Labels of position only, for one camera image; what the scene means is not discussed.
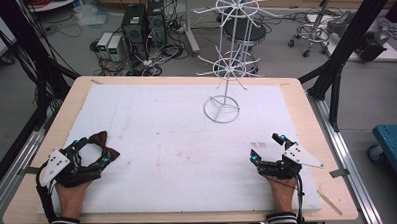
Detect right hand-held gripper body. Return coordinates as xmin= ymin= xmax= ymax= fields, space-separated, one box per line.
xmin=257 ymin=141 xmax=325 ymax=182

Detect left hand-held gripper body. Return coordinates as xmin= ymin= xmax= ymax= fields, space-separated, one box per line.
xmin=37 ymin=141 xmax=103 ymax=191

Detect brown bow tie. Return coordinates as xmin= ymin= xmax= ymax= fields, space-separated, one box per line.
xmin=87 ymin=129 xmax=121 ymax=164

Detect person's right hand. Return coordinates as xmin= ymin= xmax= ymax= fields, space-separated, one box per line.
xmin=264 ymin=174 xmax=300 ymax=215

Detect person's left hand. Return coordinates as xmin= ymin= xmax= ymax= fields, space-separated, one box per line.
xmin=54 ymin=179 xmax=94 ymax=221

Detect grey tape strip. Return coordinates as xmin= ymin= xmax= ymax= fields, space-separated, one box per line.
xmin=329 ymin=168 xmax=351 ymax=179
xmin=16 ymin=166 xmax=41 ymax=176

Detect thin wooden stick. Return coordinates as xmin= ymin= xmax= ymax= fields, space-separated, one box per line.
xmin=316 ymin=188 xmax=343 ymax=218

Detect white foam mat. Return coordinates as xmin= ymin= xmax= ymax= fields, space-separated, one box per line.
xmin=32 ymin=76 xmax=323 ymax=222

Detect white power supply unit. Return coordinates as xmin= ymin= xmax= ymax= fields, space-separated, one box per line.
xmin=95 ymin=31 xmax=115 ymax=60
xmin=106 ymin=34 xmax=125 ymax=63

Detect blue cart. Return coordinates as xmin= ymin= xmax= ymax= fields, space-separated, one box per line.
xmin=366 ymin=123 xmax=397 ymax=200

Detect black round stool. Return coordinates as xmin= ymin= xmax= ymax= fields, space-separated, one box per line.
xmin=221 ymin=17 xmax=269 ymax=75

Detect black computer tower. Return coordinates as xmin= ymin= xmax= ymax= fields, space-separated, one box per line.
xmin=146 ymin=0 xmax=168 ymax=47
xmin=120 ymin=3 xmax=150 ymax=63

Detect chrome swivel stool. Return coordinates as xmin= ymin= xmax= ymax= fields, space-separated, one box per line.
xmin=286 ymin=0 xmax=358 ymax=59

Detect white platform with grey machine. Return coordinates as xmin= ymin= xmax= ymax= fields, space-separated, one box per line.
xmin=305 ymin=8 xmax=397 ymax=66

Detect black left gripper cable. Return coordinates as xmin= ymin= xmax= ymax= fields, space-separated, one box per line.
xmin=34 ymin=161 xmax=59 ymax=224

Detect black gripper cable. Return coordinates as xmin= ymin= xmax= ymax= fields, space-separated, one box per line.
xmin=34 ymin=161 xmax=59 ymax=224
xmin=293 ymin=169 xmax=306 ymax=224

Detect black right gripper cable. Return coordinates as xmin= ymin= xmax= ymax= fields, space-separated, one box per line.
xmin=293 ymin=169 xmax=306 ymax=224

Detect aluminium side rail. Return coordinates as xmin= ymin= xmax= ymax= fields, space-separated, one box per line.
xmin=306 ymin=85 xmax=387 ymax=224
xmin=0 ymin=100 xmax=68 ymax=224

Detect white wire rack stand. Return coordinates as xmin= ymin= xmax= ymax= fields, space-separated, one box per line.
xmin=192 ymin=0 xmax=285 ymax=126

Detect black metal frame post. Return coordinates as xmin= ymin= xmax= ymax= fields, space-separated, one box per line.
xmin=0 ymin=0 xmax=85 ymax=197
xmin=295 ymin=0 xmax=397 ymax=133

